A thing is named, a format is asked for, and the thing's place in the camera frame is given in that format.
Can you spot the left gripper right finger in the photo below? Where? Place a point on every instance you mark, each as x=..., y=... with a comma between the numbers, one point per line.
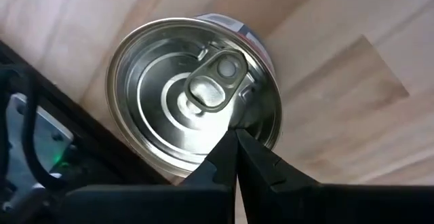
x=322, y=203

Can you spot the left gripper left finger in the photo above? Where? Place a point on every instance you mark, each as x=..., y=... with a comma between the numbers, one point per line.
x=152, y=203

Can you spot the silver can red blue label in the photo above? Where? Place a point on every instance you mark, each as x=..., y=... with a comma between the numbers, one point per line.
x=162, y=98

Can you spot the grey metal bracket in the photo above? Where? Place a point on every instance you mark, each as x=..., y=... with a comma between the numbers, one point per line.
x=44, y=142

